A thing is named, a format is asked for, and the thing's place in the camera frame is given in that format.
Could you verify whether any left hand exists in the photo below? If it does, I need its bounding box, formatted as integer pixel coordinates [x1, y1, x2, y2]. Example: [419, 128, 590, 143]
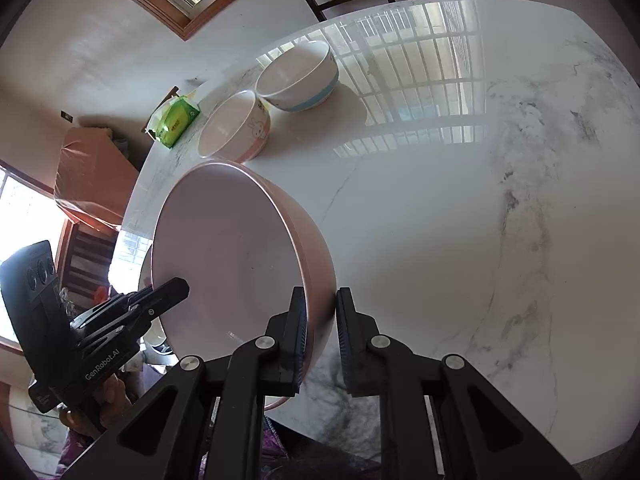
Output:
[58, 375, 131, 438]

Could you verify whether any light wooden chair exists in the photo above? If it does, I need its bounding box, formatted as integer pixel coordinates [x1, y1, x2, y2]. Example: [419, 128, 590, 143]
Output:
[142, 86, 179, 138]

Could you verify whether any black wall switch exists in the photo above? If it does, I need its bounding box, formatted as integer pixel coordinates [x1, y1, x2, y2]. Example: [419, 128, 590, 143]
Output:
[60, 110, 74, 124]

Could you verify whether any green tissue pack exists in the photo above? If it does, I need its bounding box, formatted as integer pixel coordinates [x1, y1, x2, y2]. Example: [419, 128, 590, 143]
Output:
[145, 96, 201, 148]

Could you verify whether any white bowl blue print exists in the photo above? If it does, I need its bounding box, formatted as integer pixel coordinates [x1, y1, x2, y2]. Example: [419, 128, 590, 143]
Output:
[255, 40, 338, 113]

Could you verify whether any large pink bowl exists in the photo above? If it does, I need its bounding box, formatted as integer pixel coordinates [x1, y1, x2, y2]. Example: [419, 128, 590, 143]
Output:
[150, 159, 338, 413]

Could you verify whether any small pink rabbit bowl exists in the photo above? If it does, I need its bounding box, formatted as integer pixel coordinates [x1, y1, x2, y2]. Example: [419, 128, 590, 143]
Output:
[198, 90, 271, 164]

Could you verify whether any side window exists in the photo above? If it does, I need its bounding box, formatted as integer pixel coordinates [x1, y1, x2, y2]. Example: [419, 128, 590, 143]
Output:
[0, 158, 72, 356]

